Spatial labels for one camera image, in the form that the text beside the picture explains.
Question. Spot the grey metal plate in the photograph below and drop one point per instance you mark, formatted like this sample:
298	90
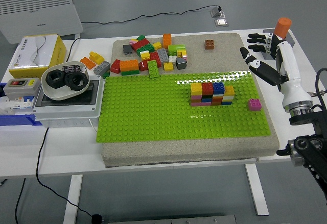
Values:
173	220

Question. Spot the brown square toy brick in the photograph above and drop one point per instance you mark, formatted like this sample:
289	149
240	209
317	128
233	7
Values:
210	44
196	101

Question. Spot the long dark green brick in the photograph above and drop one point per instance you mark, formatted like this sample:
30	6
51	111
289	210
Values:
146	49
130	72

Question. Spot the dark grey toy brick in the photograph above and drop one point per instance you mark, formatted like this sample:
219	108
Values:
127	49

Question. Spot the dark grey sloped brick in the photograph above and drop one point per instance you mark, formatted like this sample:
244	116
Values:
181	63

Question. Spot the black square toy brick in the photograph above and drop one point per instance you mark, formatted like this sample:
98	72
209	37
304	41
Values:
207	97

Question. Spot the white square toy brick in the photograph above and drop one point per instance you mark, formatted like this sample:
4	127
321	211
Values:
218	95
228	98

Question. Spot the flat orange toy brick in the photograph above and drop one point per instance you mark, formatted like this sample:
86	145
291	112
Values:
87	62

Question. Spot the yellow square toy brick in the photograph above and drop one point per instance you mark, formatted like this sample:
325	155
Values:
229	90
197	88

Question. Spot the lime green toy brick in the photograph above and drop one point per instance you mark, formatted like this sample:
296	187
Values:
176	48

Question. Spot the white and blue circuit breaker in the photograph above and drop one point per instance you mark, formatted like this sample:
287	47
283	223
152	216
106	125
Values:
21	104

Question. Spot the pink square toy brick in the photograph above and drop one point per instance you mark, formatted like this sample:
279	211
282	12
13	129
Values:
196	97
195	104
255	104

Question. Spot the orange square toy brick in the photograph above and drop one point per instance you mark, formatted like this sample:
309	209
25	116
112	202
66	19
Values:
218	98

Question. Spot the black plug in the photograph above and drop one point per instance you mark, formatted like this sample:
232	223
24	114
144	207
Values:
219	8

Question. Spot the long green toy brick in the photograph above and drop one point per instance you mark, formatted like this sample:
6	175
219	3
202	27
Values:
154	69

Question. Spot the closed grey floor socket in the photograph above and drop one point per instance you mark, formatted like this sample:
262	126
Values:
221	22

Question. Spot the tall orange toy brick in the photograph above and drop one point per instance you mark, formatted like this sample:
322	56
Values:
167	40

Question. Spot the small dark green brick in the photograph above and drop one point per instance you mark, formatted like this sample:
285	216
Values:
106	75

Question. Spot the white panel heater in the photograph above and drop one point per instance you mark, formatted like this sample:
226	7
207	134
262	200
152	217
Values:
38	12

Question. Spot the long orange toy brick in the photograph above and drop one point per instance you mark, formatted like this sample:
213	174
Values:
129	65

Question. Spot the grey block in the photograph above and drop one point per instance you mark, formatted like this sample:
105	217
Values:
291	37

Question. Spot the yellow and white brick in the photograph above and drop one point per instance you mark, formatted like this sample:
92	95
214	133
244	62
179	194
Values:
145	55

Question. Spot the orange cylinder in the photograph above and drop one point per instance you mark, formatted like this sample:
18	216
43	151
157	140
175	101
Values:
282	27

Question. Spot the yellow and white tissue box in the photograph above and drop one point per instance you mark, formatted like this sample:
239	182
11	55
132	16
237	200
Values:
35	53

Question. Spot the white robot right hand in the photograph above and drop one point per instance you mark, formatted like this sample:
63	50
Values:
291	65

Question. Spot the green toy baseplate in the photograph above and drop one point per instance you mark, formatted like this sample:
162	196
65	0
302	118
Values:
153	111

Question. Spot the grey electrical enclosure box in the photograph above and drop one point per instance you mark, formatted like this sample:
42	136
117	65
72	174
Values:
69	111

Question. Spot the red square toy brick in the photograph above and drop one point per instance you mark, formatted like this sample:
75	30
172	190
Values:
217	102
208	88

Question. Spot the open grey floor socket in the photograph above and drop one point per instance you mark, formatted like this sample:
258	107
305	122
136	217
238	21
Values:
217	12

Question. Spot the long light grey brick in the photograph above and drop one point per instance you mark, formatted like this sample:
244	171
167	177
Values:
102	68

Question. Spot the yellow shaped toy piece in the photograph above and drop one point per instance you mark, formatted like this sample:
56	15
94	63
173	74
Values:
96	57

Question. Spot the grey-brown foam mat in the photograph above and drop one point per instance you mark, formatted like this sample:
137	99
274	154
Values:
178	152

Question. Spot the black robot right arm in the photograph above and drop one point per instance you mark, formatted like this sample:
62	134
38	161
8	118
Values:
306	118

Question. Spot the long red toy brick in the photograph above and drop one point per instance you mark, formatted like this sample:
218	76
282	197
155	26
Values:
140	44

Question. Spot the small yellow toy brick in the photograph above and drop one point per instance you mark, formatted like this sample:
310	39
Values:
182	53

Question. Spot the small pink toy brick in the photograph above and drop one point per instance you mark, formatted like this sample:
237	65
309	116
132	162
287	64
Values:
133	41

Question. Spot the white bowl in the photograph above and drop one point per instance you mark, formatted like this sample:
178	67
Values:
61	94

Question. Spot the grey push-button switch box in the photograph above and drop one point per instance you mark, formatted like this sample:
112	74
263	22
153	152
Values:
21	87

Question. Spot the light grey toy brick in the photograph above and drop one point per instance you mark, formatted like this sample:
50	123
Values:
163	55

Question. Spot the small dark studded part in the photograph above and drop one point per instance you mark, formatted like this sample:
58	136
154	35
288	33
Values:
71	68

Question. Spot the large black plastic nut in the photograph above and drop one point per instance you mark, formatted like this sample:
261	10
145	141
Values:
70	82
49	79

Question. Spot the blue plastic bin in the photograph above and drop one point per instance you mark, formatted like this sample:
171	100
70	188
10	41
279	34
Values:
15	120

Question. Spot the white table leg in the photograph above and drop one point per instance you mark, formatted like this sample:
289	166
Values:
258	190
72	198

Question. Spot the red sloped toy brick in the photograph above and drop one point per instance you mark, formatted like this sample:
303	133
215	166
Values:
115	66

